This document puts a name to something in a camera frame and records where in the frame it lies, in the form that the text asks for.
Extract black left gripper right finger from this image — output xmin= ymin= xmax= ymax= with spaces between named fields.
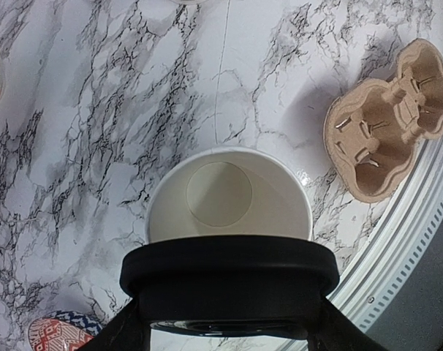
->
xmin=307 ymin=298 xmax=368 ymax=350

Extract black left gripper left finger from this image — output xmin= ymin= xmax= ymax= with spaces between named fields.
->
xmin=86 ymin=298 xmax=151 ymax=351

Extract black paper coffee cup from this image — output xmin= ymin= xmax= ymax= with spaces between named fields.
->
xmin=145 ymin=146 xmax=312 ymax=243

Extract brown cardboard cup carrier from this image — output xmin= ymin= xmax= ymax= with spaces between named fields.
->
xmin=323 ymin=39 xmax=443 ymax=203

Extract black plastic cup lid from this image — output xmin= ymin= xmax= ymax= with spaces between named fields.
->
xmin=120 ymin=235 xmax=339 ymax=338

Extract aluminium front rail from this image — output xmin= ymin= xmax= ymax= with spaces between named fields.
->
xmin=330 ymin=137 xmax=443 ymax=331

